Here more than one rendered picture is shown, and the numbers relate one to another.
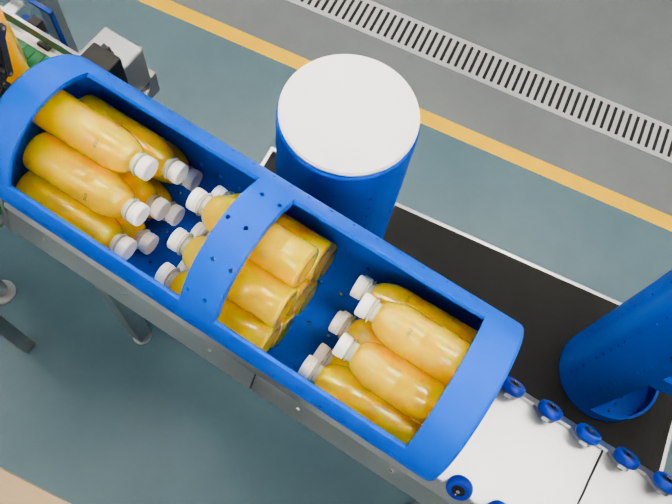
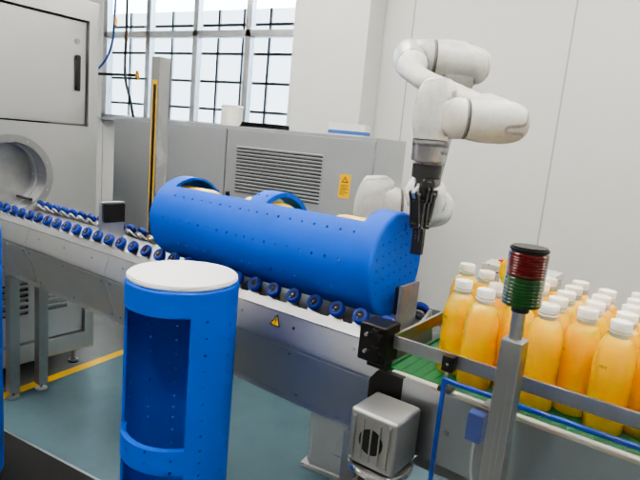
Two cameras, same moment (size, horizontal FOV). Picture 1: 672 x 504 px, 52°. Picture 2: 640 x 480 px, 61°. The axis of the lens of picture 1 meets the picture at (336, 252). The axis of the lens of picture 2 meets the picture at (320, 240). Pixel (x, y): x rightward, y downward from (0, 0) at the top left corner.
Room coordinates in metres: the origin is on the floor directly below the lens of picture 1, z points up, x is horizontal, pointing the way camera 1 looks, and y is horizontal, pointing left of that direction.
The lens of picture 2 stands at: (2.01, 0.68, 1.40)
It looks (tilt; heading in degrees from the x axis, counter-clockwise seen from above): 10 degrees down; 194
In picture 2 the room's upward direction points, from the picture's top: 5 degrees clockwise
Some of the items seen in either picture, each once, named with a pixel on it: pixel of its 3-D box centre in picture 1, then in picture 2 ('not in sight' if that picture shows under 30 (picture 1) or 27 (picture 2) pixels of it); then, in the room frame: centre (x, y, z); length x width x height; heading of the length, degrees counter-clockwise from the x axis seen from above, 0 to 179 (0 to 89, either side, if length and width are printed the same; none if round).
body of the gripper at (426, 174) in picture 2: not in sight; (425, 181); (0.57, 0.59, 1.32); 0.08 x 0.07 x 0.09; 158
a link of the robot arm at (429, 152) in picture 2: not in sight; (429, 152); (0.57, 0.59, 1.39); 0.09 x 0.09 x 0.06
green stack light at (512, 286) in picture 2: not in sight; (523, 290); (1.06, 0.80, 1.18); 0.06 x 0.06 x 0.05
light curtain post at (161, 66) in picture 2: not in sight; (153, 243); (-0.27, -0.68, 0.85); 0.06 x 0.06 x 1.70; 68
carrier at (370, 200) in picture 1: (332, 211); (175, 433); (0.77, 0.03, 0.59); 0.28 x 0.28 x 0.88
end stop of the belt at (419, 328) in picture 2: not in sight; (430, 322); (0.62, 0.66, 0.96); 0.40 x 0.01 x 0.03; 158
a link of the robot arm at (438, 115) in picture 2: not in sight; (439, 110); (0.57, 0.61, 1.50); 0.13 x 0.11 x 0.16; 105
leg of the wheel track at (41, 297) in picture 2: not in sight; (41, 331); (-0.23, -1.28, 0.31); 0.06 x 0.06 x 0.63; 68
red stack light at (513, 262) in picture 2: not in sight; (527, 264); (1.06, 0.80, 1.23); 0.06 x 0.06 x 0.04
